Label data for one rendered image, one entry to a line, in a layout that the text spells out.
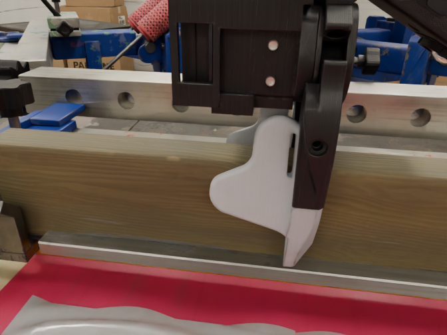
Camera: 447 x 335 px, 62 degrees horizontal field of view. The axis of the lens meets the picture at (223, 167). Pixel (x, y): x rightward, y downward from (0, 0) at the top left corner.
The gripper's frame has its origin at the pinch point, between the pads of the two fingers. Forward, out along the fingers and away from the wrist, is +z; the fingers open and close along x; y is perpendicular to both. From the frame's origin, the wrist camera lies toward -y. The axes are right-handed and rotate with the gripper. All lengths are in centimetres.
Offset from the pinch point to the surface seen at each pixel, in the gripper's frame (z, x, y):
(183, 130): 101, -262, 75
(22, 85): -4.6, -11.5, 26.0
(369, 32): 0, -94, -22
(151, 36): -3, -58, 29
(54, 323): 4.9, 6.0, 14.6
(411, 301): 5.7, -0.1, -8.2
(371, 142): 101, -263, -75
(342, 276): 1.8, 2.6, -2.5
